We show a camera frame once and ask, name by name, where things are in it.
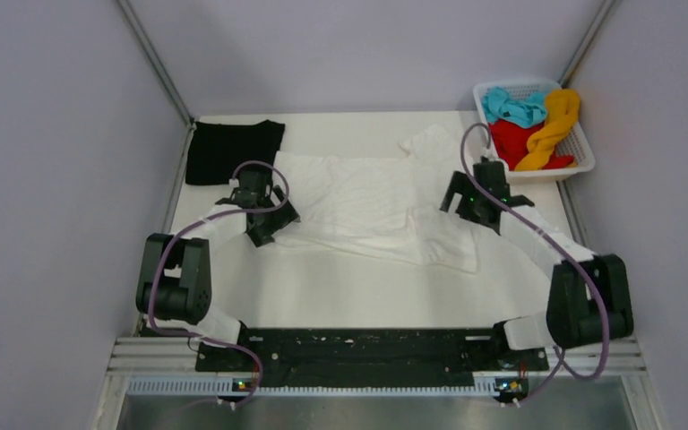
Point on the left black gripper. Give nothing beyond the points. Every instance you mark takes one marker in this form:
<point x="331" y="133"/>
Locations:
<point x="261" y="236"/>

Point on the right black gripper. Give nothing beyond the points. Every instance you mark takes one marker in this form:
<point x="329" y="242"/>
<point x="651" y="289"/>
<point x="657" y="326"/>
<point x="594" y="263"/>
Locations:
<point x="460" y="184"/>

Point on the white t shirt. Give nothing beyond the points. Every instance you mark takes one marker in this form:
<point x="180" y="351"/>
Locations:
<point x="386" y="208"/>

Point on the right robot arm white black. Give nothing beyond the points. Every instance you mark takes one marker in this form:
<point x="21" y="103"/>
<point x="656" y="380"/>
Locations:
<point x="588" y="299"/>

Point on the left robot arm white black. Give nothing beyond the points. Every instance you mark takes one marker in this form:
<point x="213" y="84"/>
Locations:
<point x="174" y="290"/>

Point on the red t shirt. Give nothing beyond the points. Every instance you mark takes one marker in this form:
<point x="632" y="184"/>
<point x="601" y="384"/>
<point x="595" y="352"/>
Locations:
<point x="510" y="141"/>

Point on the cyan t shirt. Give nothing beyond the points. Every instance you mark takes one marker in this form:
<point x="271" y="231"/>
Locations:
<point x="499" y="105"/>

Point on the folded black t shirt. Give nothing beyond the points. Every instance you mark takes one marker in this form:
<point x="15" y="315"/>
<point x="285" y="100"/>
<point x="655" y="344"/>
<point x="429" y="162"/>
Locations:
<point x="216" y="150"/>

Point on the white plastic basket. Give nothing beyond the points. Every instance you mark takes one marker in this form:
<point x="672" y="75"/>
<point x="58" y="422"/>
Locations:
<point x="574" y="144"/>

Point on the yellow t shirt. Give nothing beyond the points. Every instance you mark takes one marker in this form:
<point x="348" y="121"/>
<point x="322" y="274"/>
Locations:
<point x="562" y="108"/>

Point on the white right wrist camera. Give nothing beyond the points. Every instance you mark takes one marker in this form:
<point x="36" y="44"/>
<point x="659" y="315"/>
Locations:
<point x="489" y="155"/>

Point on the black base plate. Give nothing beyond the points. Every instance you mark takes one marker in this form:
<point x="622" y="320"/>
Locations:
<point x="367" y="358"/>

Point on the aluminium front rail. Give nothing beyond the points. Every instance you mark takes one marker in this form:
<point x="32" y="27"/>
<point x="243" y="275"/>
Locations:
<point x="152" y="382"/>

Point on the right aluminium corner post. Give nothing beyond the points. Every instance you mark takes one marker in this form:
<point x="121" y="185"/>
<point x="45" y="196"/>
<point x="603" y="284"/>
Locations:
<point x="601" y="17"/>

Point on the aluminium corner post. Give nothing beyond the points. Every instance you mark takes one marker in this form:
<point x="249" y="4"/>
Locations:
<point x="601" y="17"/>
<point x="153" y="59"/>

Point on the left aluminium corner post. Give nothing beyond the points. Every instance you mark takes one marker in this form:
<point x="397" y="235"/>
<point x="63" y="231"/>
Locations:
<point x="153" y="59"/>

